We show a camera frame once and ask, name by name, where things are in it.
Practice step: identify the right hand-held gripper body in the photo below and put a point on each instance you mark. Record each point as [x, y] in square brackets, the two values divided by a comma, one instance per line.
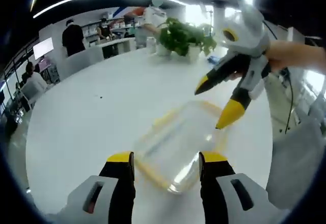
[249, 35]

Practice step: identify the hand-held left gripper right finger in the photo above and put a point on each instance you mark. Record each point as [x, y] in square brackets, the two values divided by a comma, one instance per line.
[216, 198]

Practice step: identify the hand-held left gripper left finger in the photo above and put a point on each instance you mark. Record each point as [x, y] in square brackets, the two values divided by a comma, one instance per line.
[114, 198]

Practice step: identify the clear container with yellow buckles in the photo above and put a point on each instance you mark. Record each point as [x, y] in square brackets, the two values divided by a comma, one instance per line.
[178, 145]

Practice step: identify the person's right hand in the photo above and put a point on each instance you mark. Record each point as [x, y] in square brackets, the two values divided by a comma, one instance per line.
[285, 56]

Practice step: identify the green potted plant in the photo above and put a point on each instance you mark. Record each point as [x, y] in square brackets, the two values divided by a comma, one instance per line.
[183, 37]

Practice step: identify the white bottle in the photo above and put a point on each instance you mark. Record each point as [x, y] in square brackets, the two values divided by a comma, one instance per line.
[151, 45]

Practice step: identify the person's grey clothing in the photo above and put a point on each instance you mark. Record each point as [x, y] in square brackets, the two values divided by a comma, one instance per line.
[298, 157]

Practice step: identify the white counter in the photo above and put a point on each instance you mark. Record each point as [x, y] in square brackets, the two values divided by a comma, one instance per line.
[117, 46]

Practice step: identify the grey office chair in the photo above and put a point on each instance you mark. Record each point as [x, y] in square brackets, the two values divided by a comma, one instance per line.
[31, 94]

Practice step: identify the white chair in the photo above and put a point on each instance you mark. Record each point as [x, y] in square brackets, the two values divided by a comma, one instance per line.
[84, 62]

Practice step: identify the wall screen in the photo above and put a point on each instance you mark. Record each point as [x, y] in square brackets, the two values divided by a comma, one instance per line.
[43, 48]

